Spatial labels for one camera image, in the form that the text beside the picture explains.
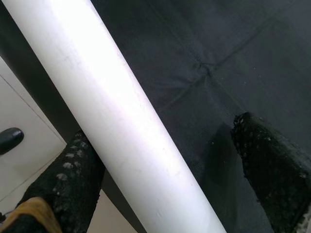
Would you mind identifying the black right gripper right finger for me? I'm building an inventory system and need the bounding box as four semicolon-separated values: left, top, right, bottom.
230;111;311;233

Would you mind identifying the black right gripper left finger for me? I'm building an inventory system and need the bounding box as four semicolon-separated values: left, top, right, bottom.
14;130;105;233

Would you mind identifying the white plastic table leg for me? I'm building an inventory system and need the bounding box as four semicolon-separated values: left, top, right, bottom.
0;0;228;233

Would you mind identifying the yellow rubber band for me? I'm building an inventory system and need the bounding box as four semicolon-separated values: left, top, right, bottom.
0;197;62;233

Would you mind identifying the grey robot right leg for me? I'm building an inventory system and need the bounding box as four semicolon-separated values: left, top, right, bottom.
0;127;25;156

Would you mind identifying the black tablecloth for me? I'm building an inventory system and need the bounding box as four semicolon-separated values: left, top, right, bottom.
0;0;311;233

